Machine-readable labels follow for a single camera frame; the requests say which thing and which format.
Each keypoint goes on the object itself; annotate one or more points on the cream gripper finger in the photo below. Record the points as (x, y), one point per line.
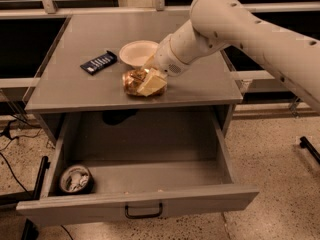
(149, 63)
(154, 83)

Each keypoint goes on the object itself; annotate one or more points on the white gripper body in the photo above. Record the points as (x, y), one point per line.
(165, 61)

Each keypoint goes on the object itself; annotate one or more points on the crushed orange can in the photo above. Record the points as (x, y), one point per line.
(132, 80)

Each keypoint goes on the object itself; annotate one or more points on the grey top drawer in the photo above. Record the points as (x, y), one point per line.
(177, 157)

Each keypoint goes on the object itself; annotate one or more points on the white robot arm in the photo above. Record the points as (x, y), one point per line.
(290, 57)

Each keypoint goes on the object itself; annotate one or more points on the grey cabinet with counter top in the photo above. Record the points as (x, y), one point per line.
(65, 87)

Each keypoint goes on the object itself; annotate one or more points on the white bowl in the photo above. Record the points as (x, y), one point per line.
(136, 54)

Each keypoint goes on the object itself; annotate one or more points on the dark blue snack bar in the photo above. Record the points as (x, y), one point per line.
(99, 63)

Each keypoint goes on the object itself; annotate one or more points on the black stand leg right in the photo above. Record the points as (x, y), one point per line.
(306, 144)

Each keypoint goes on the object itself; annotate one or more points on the black stand leg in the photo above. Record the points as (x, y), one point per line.
(306, 144)
(30, 232)

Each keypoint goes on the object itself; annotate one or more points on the black stand leg left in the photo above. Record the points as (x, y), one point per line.
(30, 232)

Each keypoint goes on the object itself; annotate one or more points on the grey window railing frame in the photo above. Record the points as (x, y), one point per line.
(95, 7)

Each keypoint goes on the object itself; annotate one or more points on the black drawer handle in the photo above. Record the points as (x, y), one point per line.
(143, 212)

